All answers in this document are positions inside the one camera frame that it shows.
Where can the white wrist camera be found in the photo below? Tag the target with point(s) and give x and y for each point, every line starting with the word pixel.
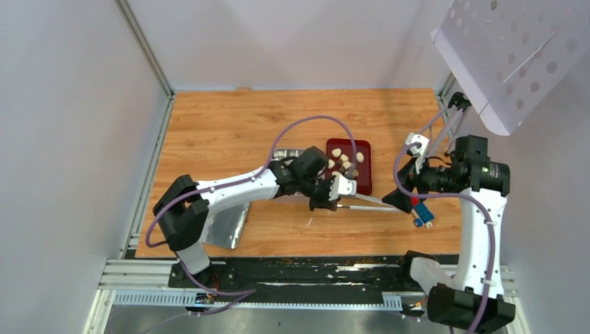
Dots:
pixel 418 149
pixel 342 187

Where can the silver tin lid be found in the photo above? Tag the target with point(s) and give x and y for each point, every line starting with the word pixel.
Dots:
pixel 224 228

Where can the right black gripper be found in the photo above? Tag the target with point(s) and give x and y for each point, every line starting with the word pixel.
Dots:
pixel 409 177

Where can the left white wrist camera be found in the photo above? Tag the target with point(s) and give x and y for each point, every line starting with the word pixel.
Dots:
pixel 342 187

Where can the small tripod stand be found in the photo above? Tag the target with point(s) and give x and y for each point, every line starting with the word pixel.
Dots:
pixel 457 106

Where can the red rectangular tray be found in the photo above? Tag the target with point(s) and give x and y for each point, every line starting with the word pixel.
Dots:
pixel 363 171

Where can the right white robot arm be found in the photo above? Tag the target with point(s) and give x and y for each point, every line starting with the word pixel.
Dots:
pixel 473 298

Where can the silver compartment tin box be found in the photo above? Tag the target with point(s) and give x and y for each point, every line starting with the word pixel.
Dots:
pixel 282 153

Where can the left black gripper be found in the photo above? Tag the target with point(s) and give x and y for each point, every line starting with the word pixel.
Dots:
pixel 325 204

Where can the white perforated metal panel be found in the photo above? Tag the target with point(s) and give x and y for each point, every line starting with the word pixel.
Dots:
pixel 508 55

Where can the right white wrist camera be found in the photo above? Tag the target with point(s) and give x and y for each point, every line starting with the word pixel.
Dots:
pixel 418 149

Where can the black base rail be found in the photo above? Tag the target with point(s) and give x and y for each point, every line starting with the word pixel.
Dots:
pixel 341 280

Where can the red blue toy car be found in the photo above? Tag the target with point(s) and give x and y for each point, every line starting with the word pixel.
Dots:
pixel 423 216

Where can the metal tongs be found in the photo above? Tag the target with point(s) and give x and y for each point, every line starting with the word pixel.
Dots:
pixel 377 205

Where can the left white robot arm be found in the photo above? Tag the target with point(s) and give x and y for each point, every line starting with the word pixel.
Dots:
pixel 187 207

